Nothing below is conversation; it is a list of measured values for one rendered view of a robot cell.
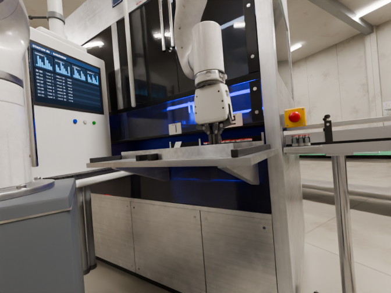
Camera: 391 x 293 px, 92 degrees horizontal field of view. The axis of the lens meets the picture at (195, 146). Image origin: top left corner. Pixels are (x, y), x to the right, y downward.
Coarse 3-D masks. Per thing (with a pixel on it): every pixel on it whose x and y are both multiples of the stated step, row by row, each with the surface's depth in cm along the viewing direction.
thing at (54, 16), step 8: (48, 0) 106; (56, 0) 107; (48, 8) 106; (56, 8) 107; (32, 16) 104; (40, 16) 106; (48, 16) 105; (56, 16) 106; (56, 24) 106; (64, 24) 112; (56, 32) 105; (64, 32) 111
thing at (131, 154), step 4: (124, 152) 88; (128, 152) 86; (132, 152) 85; (136, 152) 84; (140, 152) 82; (144, 152) 81; (148, 152) 80; (152, 152) 78; (156, 152) 77; (124, 156) 88; (128, 156) 87; (132, 156) 85
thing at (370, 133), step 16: (288, 128) 86; (304, 128) 83; (352, 128) 72; (368, 128) 70; (384, 128) 68; (288, 144) 84; (320, 144) 78; (336, 144) 75; (352, 144) 73; (368, 144) 70; (384, 144) 68
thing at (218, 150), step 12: (216, 144) 50; (228, 144) 48; (240, 144) 52; (252, 144) 62; (168, 156) 59; (180, 156) 57; (192, 156) 54; (204, 156) 52; (216, 156) 50; (228, 156) 48
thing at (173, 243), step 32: (288, 160) 91; (288, 192) 83; (96, 224) 150; (128, 224) 129; (160, 224) 113; (192, 224) 101; (224, 224) 91; (256, 224) 83; (128, 256) 131; (160, 256) 114; (192, 256) 102; (224, 256) 92; (256, 256) 83; (192, 288) 103; (224, 288) 92; (256, 288) 84
